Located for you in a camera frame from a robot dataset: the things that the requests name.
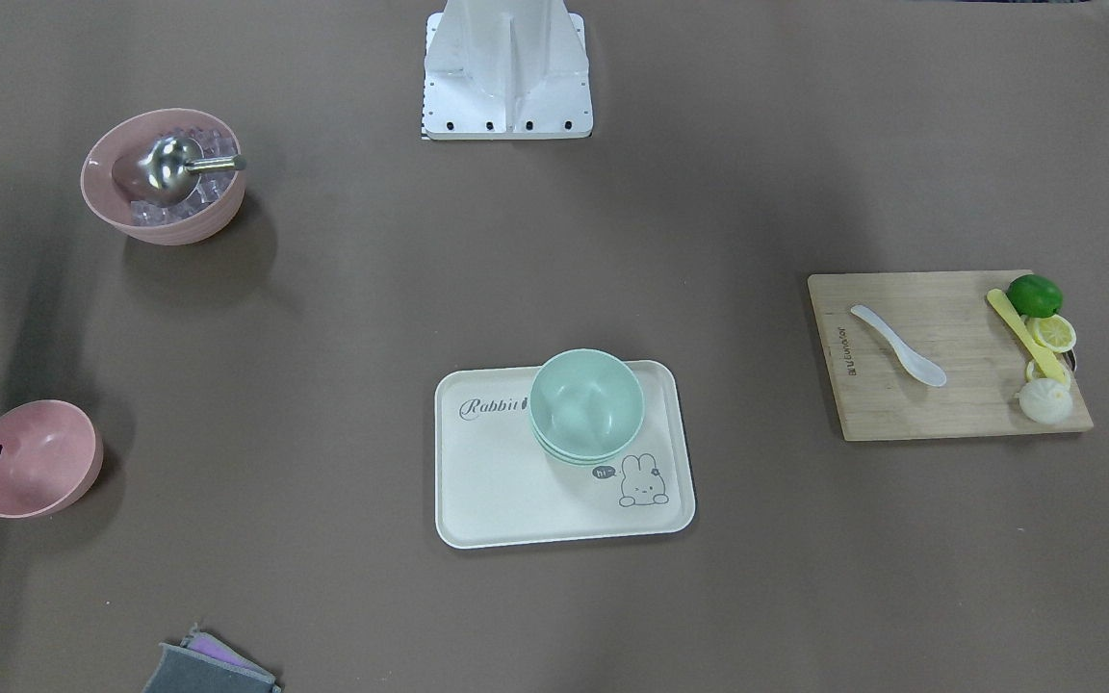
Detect small pink bowl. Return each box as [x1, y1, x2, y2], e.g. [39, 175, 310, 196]
[0, 399, 104, 519]

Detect white plastic spoon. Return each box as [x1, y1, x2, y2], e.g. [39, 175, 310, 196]
[849, 304, 949, 389]

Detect large pink bowl with ice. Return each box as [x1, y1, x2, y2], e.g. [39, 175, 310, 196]
[79, 108, 246, 246]

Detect grey folded cloth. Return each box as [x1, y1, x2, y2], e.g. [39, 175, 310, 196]
[142, 626, 282, 692]

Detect metal ice scoop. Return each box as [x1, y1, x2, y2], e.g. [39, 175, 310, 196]
[111, 136, 246, 207]

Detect cream rabbit tray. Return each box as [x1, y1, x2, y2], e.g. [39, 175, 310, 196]
[434, 360, 696, 550]

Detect stacked green bowls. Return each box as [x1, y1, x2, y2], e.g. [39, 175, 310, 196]
[529, 349, 647, 466]

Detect bamboo cutting board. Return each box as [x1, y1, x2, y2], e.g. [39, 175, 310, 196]
[808, 269, 1095, 444]

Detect yellow plastic knife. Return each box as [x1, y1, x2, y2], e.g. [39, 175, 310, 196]
[986, 288, 1069, 385]

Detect green lime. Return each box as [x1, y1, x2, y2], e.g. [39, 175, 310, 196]
[1005, 273, 1064, 319]

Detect white steamed bun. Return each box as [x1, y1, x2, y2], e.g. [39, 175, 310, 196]
[1016, 378, 1074, 425]

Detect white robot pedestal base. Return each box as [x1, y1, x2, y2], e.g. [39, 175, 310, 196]
[420, 1, 594, 141]

